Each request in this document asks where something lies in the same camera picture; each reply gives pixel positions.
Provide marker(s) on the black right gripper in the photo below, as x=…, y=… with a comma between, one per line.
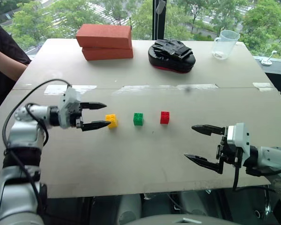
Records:
x=230, y=153

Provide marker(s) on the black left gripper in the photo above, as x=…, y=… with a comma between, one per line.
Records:
x=75, y=111

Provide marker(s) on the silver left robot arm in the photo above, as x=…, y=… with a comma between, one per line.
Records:
x=21, y=131

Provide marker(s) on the person's bare forearm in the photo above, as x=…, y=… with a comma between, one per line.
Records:
x=7, y=64

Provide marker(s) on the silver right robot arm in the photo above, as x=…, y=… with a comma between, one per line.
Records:
x=271, y=155

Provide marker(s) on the yellow toy brick cube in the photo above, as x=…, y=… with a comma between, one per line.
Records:
x=112, y=120

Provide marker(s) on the green toy brick cube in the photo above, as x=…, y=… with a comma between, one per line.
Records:
x=138, y=119

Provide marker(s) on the red toy brick cube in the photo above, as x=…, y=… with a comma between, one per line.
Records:
x=164, y=117

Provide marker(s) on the grey rounded housing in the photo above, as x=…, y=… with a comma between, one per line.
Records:
x=193, y=202
x=130, y=208

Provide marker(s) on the red clay brick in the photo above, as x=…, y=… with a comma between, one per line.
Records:
x=107, y=54
x=104, y=36

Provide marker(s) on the grey robot torso top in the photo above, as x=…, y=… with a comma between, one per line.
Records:
x=182, y=220

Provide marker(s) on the white tape strip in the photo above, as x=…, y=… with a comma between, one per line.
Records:
x=262, y=85

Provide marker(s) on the black padded boxing mitt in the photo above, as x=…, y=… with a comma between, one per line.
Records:
x=171, y=59

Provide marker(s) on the clear plastic measuring cup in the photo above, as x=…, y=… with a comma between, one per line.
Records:
x=224, y=45

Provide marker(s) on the person in black shirt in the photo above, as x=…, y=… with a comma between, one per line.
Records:
x=2, y=42

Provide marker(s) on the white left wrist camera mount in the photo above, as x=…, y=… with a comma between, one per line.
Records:
x=68, y=98

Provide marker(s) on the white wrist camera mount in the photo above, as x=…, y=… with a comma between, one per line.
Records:
x=240, y=137
x=68, y=98

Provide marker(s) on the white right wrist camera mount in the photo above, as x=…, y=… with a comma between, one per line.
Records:
x=240, y=137

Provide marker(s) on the black window frame post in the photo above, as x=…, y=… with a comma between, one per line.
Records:
x=158, y=25

